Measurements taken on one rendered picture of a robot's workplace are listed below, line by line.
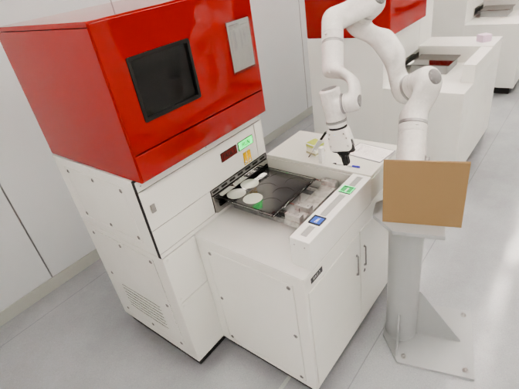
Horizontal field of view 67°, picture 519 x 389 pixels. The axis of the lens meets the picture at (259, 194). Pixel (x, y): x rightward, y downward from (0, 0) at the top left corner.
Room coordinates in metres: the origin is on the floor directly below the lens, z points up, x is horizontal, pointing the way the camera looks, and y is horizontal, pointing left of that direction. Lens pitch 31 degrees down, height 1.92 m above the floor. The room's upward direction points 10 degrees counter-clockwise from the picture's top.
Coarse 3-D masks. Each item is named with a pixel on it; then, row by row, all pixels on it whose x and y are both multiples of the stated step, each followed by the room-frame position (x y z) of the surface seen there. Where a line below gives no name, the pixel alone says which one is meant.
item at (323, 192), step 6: (324, 186) 1.69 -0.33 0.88; (318, 192) 1.64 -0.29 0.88; (324, 192) 1.63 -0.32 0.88; (330, 192) 1.62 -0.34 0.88; (312, 198) 1.59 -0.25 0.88; (318, 198) 1.59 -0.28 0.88; (324, 198) 1.58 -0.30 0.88; (312, 204) 1.55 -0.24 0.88; (318, 204) 1.54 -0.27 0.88; (294, 210) 1.52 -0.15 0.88; (306, 216) 1.46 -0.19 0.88; (288, 222) 1.45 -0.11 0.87; (294, 222) 1.43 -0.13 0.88; (300, 222) 1.42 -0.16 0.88
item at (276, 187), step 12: (264, 168) 1.95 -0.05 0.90; (264, 180) 1.82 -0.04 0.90; (276, 180) 1.80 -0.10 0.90; (288, 180) 1.78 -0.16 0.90; (300, 180) 1.76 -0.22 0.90; (252, 192) 1.72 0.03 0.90; (264, 192) 1.70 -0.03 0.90; (276, 192) 1.68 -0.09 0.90; (288, 192) 1.66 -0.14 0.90; (252, 204) 1.61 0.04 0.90; (264, 204) 1.59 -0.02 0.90; (276, 204) 1.57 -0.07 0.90
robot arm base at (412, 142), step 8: (400, 128) 1.54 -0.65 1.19; (408, 128) 1.51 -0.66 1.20; (416, 128) 1.49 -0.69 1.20; (424, 128) 1.50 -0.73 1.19; (400, 136) 1.52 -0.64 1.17; (408, 136) 1.49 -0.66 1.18; (416, 136) 1.47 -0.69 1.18; (424, 136) 1.48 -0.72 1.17; (400, 144) 1.49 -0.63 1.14; (408, 144) 1.46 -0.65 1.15; (416, 144) 1.45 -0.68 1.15; (424, 144) 1.46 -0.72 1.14; (400, 152) 1.47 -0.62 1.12; (408, 152) 1.44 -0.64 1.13; (416, 152) 1.43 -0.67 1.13; (424, 152) 1.44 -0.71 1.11; (416, 160) 1.38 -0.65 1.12; (424, 160) 1.42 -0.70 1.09
